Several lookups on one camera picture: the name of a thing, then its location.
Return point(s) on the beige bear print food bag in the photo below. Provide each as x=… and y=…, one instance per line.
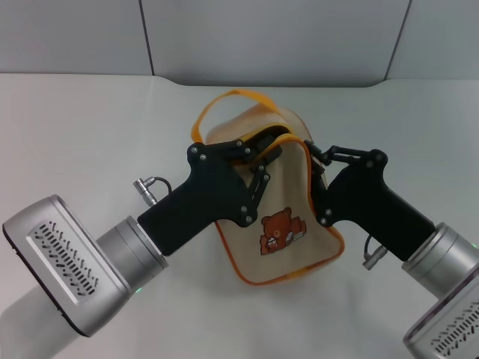
x=288, y=194

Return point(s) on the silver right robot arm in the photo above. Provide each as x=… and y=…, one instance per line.
x=445, y=258

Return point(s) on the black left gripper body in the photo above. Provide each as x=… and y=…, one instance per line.
x=209, y=194

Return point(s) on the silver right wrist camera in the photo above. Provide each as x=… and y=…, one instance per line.
x=453, y=329

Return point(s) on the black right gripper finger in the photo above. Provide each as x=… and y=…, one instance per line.
x=317, y=179
x=344, y=154

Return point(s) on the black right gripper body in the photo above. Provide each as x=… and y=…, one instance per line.
x=366, y=198

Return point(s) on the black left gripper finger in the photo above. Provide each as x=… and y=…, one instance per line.
x=260, y=187
x=243, y=151

